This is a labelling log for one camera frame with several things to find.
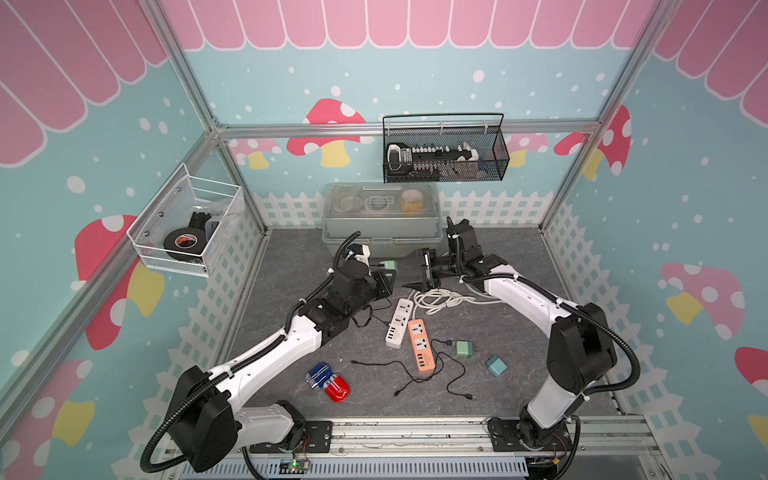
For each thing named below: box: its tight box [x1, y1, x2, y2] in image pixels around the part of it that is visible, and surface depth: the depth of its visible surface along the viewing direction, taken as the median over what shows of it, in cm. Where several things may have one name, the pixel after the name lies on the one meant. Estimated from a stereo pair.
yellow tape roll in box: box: [400, 189, 424, 214], surface depth 106 cm
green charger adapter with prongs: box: [456, 340, 473, 358], surface depth 89 cm
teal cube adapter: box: [486, 355, 508, 377], surface depth 85 cm
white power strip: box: [385, 298, 414, 349], surface depth 93 cm
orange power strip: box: [408, 319, 435, 374], surface depth 89 cm
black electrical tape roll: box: [163, 227, 208, 262], surface depth 70 cm
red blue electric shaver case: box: [305, 362, 350, 403], surface depth 82 cm
